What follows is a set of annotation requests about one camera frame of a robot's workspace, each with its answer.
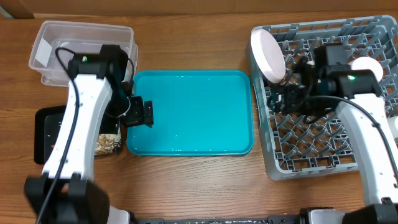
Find teal plastic serving tray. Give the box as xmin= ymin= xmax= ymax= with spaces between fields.
xmin=126 ymin=70 xmax=254 ymax=156

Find small white plate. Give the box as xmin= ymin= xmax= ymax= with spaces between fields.
xmin=349 ymin=57 xmax=384 ymax=82

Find large white plate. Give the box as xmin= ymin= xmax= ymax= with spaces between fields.
xmin=250 ymin=29 xmax=286 ymax=83

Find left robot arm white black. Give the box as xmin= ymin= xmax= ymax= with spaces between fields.
xmin=24 ymin=45 xmax=154 ymax=224

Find white paper cup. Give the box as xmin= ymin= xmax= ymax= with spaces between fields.
xmin=387 ymin=116 xmax=398 ymax=142

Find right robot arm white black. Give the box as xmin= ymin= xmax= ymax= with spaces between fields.
xmin=267 ymin=44 xmax=397 ymax=223

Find clear plastic waste bin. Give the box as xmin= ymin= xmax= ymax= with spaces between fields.
xmin=29 ymin=21 xmax=139 ymax=87

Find rice and food scraps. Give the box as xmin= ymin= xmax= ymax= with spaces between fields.
xmin=95 ymin=133 xmax=121 ymax=156

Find black waste tray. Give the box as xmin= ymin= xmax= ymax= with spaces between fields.
xmin=34 ymin=105 xmax=123 ymax=165

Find grey plastic dishwasher rack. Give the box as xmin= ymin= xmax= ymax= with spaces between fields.
xmin=246 ymin=16 xmax=397 ymax=180

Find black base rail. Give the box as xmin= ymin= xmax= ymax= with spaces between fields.
xmin=133 ymin=205 xmax=361 ymax=224

